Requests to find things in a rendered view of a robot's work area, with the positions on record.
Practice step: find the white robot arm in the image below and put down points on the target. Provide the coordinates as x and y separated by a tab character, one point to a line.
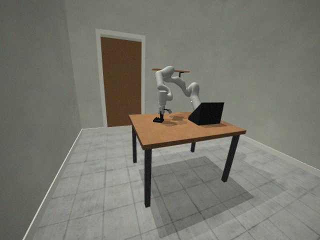
165	93

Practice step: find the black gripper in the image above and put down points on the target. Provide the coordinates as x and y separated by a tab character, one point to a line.
161	111

